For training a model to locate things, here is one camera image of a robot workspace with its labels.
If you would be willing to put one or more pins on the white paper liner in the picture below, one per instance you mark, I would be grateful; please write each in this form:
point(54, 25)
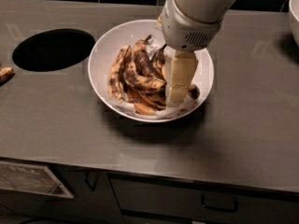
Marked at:
point(157, 99)

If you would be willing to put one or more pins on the spotted banana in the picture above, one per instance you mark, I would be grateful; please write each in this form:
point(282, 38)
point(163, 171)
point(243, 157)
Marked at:
point(115, 79)
point(193, 91)
point(141, 83)

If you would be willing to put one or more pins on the black drawer handle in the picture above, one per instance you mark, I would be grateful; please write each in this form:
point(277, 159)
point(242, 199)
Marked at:
point(224, 209)

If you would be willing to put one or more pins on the black cabinet door handle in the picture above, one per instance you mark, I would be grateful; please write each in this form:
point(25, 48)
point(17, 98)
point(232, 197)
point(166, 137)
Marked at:
point(91, 180)

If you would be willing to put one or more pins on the framed sign on cabinet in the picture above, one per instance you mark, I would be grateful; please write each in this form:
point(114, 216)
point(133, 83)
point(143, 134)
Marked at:
point(32, 178)

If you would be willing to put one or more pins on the white ceramic bowl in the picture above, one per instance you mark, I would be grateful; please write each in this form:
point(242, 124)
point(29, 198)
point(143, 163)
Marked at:
point(105, 52)

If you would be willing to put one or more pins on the dark banana centre back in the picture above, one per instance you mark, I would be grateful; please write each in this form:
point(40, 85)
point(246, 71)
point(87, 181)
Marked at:
point(142, 59)

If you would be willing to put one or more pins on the dark banana with long stem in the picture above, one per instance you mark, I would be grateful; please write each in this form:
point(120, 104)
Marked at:
point(158, 59)

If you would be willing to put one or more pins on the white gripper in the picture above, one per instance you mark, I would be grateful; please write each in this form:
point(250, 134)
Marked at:
point(183, 30)

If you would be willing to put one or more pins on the banana at left edge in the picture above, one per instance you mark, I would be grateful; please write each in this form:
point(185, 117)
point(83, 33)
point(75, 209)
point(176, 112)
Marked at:
point(5, 74)

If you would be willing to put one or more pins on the orange banana peel piece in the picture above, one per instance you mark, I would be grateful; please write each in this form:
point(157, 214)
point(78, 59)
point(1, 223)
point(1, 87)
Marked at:
point(141, 106)

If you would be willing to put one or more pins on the grey drawer front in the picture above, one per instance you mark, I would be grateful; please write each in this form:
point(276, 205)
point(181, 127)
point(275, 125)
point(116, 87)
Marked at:
point(153, 196)

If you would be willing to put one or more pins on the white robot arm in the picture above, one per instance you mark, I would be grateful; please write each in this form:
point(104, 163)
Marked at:
point(187, 26)

